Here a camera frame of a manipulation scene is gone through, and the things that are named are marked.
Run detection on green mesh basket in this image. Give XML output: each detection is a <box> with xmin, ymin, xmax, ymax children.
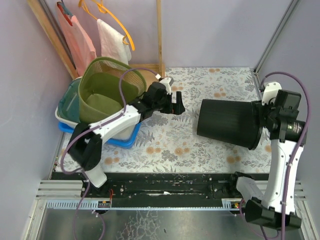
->
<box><xmin>78</xmin><ymin>56</ymin><xmax>147</xmax><ymax>124</ymax></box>

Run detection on purple cable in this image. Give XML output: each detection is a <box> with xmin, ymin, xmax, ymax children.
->
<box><xmin>61</xmin><ymin>67</ymin><xmax>161</xmax><ymax>240</ymax></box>
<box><xmin>238</xmin><ymin>71</ymin><xmax>311</xmax><ymax>240</ymax></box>

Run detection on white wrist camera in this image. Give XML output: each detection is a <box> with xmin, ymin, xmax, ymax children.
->
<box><xmin>260</xmin><ymin>81</ymin><xmax>282</xmax><ymax>106</ymax></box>
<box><xmin>155</xmin><ymin>74</ymin><xmax>174</xmax><ymax>95</ymax></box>

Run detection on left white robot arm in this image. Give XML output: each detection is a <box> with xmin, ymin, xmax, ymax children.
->
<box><xmin>66</xmin><ymin>81</ymin><xmax>185</xmax><ymax>188</ymax></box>

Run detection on large black plastic bin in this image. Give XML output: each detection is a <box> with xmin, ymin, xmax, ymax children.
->
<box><xmin>196</xmin><ymin>99</ymin><xmax>263</xmax><ymax>150</ymax></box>

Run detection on floral table mat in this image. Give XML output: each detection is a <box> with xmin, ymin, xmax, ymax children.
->
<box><xmin>100</xmin><ymin>67</ymin><xmax>272</xmax><ymax>173</ymax></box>

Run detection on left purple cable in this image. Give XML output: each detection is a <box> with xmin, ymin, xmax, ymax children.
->
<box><xmin>61</xmin><ymin>67</ymin><xmax>161</xmax><ymax>240</ymax></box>

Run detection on blue plastic tray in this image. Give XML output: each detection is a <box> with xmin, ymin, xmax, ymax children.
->
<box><xmin>58</xmin><ymin>122</ymin><xmax>141</xmax><ymax>149</ymax></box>

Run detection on wooden rack frame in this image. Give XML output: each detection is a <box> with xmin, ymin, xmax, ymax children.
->
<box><xmin>27</xmin><ymin>0</ymin><xmax>165</xmax><ymax>79</ymax></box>

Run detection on orange clothes hanger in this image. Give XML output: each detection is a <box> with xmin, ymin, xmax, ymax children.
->
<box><xmin>77</xmin><ymin>0</ymin><xmax>136</xmax><ymax>51</ymax></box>

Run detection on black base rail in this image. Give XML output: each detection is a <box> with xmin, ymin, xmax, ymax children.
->
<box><xmin>51</xmin><ymin>171</ymin><xmax>292</xmax><ymax>216</ymax></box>

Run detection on white hanging towel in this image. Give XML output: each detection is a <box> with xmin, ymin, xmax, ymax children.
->
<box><xmin>97</xmin><ymin>19</ymin><xmax>132</xmax><ymax>65</ymax></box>

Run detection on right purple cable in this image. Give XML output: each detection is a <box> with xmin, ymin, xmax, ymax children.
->
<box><xmin>238</xmin><ymin>71</ymin><xmax>311</xmax><ymax>240</ymax></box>

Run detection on pink hanging towel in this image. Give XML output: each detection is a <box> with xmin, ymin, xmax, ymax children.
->
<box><xmin>55</xmin><ymin>1</ymin><xmax>97</xmax><ymax>76</ymax></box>

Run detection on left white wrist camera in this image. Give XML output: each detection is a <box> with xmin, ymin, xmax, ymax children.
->
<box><xmin>155</xmin><ymin>74</ymin><xmax>174</xmax><ymax>95</ymax></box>

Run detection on white plastic basin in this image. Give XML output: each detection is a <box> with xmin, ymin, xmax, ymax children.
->
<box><xmin>54</xmin><ymin>104</ymin><xmax>141</xmax><ymax>142</ymax></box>

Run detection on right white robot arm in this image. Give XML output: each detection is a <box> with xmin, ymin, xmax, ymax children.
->
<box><xmin>235</xmin><ymin>90</ymin><xmax>306</xmax><ymax>231</ymax></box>

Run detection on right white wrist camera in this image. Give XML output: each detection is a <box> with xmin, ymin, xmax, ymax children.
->
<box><xmin>260</xmin><ymin>81</ymin><xmax>282</xmax><ymax>106</ymax></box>

